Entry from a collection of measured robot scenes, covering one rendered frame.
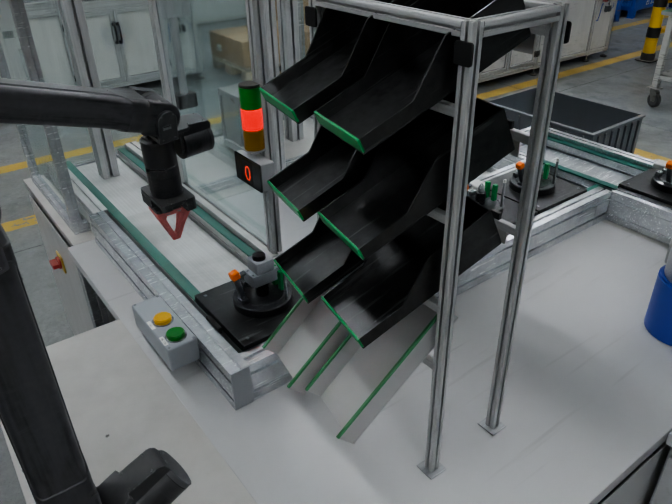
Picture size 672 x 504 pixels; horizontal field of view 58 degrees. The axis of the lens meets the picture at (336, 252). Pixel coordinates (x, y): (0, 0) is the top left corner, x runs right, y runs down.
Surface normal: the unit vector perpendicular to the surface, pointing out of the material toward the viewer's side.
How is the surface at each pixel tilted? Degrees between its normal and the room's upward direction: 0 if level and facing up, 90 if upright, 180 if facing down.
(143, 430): 0
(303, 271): 25
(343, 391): 45
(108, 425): 0
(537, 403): 0
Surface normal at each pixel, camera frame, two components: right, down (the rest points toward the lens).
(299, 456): -0.02, -0.85
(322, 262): -0.40, -0.67
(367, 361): -0.65, -0.43
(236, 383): 0.60, 0.41
